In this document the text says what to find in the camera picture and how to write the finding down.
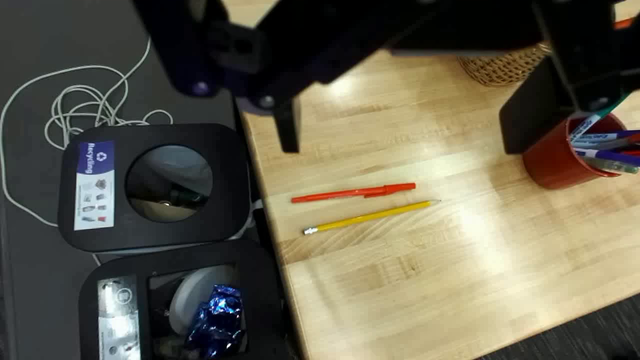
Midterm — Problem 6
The white cable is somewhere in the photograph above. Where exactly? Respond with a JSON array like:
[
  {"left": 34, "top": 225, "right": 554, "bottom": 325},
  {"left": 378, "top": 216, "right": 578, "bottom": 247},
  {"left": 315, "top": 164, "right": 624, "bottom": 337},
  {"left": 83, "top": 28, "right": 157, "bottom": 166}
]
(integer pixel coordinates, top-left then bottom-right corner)
[{"left": 0, "top": 36, "right": 175, "bottom": 229}]

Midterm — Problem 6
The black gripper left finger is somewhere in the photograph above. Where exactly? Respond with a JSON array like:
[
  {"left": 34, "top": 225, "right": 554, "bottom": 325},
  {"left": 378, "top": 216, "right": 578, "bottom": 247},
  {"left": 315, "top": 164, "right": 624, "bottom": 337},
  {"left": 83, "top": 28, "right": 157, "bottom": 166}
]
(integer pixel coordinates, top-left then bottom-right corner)
[{"left": 235, "top": 46, "right": 335, "bottom": 155}]

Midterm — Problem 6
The black recycling bin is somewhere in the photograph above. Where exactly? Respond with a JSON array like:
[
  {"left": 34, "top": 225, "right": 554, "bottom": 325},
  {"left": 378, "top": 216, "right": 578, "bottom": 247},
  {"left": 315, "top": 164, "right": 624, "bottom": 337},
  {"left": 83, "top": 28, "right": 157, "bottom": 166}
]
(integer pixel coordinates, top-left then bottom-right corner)
[{"left": 57, "top": 122, "right": 253, "bottom": 254}]

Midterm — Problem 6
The blue foil wrapper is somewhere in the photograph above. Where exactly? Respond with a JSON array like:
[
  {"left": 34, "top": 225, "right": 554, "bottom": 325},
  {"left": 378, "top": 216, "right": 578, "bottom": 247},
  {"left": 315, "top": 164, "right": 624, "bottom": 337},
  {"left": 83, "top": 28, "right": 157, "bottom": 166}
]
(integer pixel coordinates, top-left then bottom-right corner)
[{"left": 183, "top": 285, "right": 248, "bottom": 358}]

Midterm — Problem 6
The red cup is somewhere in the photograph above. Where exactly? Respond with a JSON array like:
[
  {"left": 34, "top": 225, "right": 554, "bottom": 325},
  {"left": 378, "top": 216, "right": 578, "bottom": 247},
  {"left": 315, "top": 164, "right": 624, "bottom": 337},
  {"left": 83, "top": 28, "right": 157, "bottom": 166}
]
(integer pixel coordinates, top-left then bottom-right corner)
[{"left": 519, "top": 113, "right": 632, "bottom": 190}]

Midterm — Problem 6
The blue marker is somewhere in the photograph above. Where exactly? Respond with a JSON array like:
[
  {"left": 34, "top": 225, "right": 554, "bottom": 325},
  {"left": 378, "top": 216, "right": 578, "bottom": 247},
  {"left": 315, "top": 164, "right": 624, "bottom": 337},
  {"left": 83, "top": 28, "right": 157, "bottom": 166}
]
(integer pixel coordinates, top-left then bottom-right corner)
[
  {"left": 578, "top": 147, "right": 640, "bottom": 179},
  {"left": 584, "top": 131, "right": 640, "bottom": 151}
]

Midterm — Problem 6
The yellow pencil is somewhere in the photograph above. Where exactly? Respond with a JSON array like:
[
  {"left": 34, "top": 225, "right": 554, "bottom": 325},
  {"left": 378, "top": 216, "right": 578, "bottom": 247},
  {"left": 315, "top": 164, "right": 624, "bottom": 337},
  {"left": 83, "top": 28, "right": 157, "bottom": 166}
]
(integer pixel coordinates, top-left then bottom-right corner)
[{"left": 299, "top": 199, "right": 438, "bottom": 239}]

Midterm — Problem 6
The black trash bin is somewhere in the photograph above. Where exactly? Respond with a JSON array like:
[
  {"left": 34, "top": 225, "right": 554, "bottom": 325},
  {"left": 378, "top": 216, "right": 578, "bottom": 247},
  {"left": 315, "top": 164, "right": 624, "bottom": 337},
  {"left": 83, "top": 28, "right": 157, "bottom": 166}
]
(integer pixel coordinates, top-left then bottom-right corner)
[{"left": 77, "top": 243, "right": 295, "bottom": 360}]

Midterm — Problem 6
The white bowl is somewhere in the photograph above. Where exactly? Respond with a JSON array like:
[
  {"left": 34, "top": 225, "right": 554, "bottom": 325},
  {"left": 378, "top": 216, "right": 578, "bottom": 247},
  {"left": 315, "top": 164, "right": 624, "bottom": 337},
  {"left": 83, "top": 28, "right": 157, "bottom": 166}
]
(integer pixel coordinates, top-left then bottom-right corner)
[{"left": 165, "top": 267, "right": 237, "bottom": 337}]

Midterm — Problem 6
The wicker basket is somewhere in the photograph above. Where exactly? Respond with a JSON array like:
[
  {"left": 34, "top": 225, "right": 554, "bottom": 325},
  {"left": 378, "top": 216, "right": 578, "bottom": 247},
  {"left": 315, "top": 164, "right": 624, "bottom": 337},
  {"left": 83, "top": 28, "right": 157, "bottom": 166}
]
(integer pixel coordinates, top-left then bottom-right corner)
[{"left": 458, "top": 43, "right": 556, "bottom": 89}]

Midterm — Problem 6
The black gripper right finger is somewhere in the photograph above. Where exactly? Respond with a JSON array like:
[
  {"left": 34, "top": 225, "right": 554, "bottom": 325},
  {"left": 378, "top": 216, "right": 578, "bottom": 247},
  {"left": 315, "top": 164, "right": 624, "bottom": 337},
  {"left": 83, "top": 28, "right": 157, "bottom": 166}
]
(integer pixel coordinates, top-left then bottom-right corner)
[{"left": 498, "top": 0, "right": 640, "bottom": 157}]

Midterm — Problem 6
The red pen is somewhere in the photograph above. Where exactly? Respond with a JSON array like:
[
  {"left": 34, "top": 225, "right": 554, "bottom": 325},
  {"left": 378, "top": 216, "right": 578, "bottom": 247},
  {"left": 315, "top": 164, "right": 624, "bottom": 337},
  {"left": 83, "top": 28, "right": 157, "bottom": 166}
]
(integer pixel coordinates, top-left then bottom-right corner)
[{"left": 289, "top": 181, "right": 418, "bottom": 206}]

